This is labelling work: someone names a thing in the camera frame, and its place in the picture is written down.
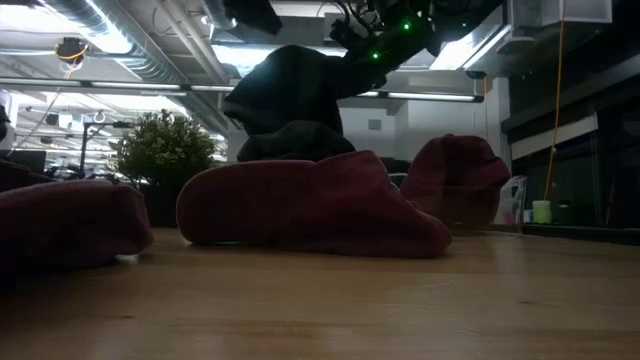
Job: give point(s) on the dark green baseball cap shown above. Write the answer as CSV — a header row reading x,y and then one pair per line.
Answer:
x,y
290,85
295,142

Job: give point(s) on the small potted green plant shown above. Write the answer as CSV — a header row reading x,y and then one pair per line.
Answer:
x,y
165,145

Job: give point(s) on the grey wall vent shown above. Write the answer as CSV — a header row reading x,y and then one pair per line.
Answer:
x,y
374,125

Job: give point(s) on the clear plastic bin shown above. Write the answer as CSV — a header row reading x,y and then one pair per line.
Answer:
x,y
515,210

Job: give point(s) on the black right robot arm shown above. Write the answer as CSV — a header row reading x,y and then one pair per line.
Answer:
x,y
425,20

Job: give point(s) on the white ceiling unit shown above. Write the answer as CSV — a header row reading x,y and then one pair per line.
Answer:
x,y
585,12

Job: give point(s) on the slanted ceiling light panel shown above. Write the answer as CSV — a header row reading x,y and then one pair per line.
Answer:
x,y
465,55

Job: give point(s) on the light green cup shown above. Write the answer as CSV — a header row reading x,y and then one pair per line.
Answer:
x,y
541,212

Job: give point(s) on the bright ceiling light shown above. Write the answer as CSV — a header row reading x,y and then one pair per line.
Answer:
x,y
230,55

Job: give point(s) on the silver ventilation duct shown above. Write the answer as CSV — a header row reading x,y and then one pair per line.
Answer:
x,y
145,65

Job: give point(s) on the long linear light strip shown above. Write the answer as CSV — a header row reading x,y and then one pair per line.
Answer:
x,y
135,86

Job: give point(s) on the black pole stand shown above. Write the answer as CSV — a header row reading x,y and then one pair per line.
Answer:
x,y
83,150

